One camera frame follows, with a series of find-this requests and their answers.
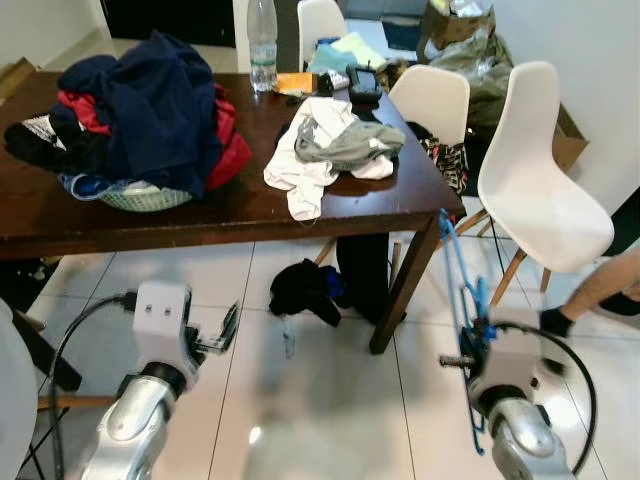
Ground blue plastic clothes hanger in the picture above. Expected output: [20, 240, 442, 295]
[438, 208, 496, 457]

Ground black white print garment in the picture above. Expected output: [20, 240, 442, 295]
[3, 112, 101, 181]

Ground white crumpled shirt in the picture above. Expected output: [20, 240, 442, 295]
[263, 97, 401, 222]

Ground black bag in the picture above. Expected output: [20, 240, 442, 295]
[335, 232, 393, 321]

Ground black crumpled cloth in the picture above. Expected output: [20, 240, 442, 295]
[268, 258, 349, 328]

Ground white chair wooden legs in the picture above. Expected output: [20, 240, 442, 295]
[478, 62, 615, 306]
[388, 65, 471, 151]
[0, 298, 93, 480]
[297, 0, 349, 71]

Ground black red patterned garment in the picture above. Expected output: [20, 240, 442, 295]
[408, 120, 471, 197]

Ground green woven laundry basket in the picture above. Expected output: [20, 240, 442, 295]
[58, 172, 196, 214]

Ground olive green fabric bundle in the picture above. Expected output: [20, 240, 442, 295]
[420, 0, 516, 126]

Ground dark brown wooden table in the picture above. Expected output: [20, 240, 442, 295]
[0, 72, 466, 393]

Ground orange flat packet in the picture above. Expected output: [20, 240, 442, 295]
[275, 72, 319, 98]

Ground person in black shorts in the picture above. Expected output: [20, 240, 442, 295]
[540, 250, 640, 339]

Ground brown cardboard box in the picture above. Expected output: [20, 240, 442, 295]
[0, 58, 36, 106]
[550, 100, 591, 173]

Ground grey crumpled shirt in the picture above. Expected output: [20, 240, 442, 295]
[295, 118, 407, 171]

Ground black handheld device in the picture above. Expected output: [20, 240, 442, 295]
[345, 65, 386, 106]

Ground clear plastic wrapper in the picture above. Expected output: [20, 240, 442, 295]
[282, 315, 298, 361]

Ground clear plastic water bottle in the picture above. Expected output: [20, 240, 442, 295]
[246, 0, 280, 94]

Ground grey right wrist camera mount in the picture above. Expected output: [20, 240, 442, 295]
[470, 320, 546, 401]

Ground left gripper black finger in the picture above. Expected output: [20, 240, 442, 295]
[212, 302, 242, 353]

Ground light green folded cloth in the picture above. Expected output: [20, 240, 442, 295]
[308, 32, 389, 76]

